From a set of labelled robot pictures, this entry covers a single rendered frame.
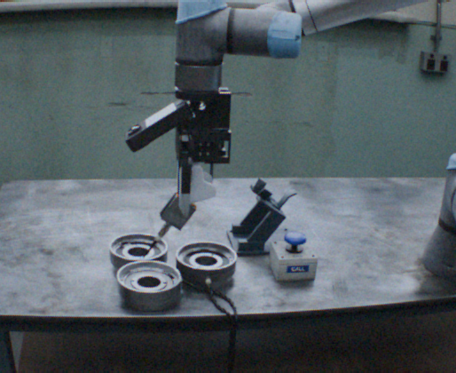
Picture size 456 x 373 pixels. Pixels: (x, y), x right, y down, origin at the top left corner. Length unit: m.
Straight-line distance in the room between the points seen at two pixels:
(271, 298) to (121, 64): 1.72
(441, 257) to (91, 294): 0.64
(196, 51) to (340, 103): 1.90
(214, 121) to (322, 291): 0.35
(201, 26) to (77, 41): 1.69
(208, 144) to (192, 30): 0.19
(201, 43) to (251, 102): 1.77
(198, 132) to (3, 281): 0.43
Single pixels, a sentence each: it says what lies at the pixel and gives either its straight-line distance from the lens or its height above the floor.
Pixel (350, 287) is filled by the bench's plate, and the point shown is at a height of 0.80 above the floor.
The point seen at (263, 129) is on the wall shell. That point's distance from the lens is 2.77.
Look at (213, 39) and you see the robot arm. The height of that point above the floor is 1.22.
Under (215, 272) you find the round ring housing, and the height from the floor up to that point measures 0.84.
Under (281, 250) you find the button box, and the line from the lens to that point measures 1.14.
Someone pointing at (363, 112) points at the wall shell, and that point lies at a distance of 2.88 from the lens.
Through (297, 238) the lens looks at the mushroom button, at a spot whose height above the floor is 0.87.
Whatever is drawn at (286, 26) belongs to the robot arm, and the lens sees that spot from 0.95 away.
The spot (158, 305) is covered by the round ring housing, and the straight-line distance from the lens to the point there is 1.02.
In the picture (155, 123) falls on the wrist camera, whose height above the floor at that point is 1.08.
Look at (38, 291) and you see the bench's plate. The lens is 1.09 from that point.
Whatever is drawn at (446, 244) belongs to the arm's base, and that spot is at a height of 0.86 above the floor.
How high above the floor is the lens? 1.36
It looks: 22 degrees down
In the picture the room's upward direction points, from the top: 3 degrees clockwise
